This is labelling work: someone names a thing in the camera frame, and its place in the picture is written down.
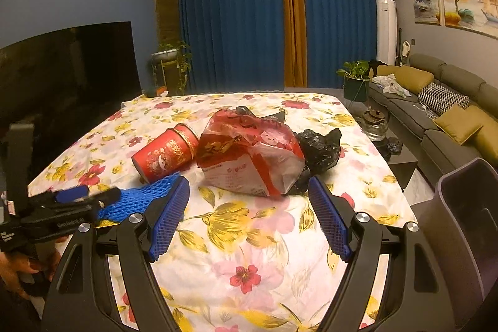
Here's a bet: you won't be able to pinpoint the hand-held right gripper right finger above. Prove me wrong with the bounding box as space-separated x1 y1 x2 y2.
307 175 456 332

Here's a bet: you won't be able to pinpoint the white handheld vacuum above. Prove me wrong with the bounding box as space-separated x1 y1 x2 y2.
397 29 413 66

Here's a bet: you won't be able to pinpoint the black white patterned cushion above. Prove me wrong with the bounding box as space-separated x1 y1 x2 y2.
417 82 471 115

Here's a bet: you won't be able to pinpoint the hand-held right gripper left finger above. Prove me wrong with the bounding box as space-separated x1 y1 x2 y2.
41 174 191 332

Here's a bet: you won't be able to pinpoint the red white plastic bag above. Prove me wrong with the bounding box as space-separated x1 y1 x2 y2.
196 108 306 196

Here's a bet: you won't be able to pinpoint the trailing plant on stand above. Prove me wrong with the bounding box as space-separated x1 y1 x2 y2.
150 40 193 95

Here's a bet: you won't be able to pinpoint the grey plastic bin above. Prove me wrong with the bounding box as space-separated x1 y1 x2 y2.
418 157 498 329

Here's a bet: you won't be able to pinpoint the blue curtain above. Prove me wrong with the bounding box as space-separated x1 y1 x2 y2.
178 0 286 93
301 0 390 88

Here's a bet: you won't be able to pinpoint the white clothes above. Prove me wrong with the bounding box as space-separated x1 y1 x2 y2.
375 73 411 98

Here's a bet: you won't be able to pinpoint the dark coffee table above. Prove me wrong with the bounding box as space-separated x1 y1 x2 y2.
360 122 419 193

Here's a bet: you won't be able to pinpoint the person's left hand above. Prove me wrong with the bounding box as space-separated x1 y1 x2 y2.
0 250 63 302

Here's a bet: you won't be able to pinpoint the white standing air conditioner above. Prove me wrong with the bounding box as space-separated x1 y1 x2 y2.
375 0 397 66

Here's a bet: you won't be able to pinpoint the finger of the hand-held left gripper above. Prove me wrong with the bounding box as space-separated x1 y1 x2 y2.
27 187 92 210
83 187 122 210

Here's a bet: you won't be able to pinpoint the blue plastic piece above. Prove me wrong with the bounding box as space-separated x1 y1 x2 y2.
95 172 181 222

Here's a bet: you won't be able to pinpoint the wooden door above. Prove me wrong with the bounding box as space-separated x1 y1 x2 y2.
153 0 180 45

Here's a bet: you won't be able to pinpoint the orange curtain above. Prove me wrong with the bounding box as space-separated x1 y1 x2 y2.
277 0 308 88

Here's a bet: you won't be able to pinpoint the yellow cushion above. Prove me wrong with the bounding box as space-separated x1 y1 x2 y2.
465 104 498 165
377 64 434 95
433 104 485 145

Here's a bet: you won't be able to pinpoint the red tin can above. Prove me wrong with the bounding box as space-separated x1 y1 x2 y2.
131 124 200 184

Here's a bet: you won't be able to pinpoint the grey sofa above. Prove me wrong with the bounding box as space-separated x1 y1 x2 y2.
368 53 498 177

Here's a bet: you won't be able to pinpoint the glass teapot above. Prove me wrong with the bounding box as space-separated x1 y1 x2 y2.
362 108 390 142

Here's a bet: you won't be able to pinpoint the black ashtray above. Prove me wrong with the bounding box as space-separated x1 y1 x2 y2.
385 137 405 154

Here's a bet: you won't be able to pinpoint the potted plant in green pot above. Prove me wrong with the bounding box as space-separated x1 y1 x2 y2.
336 60 372 103

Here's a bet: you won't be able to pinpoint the floral tablecloth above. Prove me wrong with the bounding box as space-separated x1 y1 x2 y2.
27 91 415 332

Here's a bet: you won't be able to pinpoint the black television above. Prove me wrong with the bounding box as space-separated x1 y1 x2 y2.
0 21 143 200

